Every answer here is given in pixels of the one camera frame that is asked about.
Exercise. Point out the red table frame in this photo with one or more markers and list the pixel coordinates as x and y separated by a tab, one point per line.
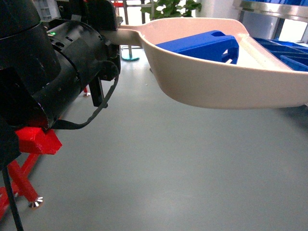
21	183

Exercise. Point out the beige plastic dustpan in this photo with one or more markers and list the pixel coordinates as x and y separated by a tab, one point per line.
258	80

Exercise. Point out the red plastic mount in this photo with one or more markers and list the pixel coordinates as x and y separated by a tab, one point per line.
38	141

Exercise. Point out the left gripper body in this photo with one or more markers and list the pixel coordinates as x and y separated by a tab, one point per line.
99	14

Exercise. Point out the blue plastic part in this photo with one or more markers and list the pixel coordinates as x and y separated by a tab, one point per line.
213	45

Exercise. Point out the steel roller shelf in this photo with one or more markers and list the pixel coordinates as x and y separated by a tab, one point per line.
289	40

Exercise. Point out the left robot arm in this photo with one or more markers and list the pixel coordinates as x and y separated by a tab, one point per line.
43	71

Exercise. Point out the green potted plant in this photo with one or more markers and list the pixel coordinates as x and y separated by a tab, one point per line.
172	8

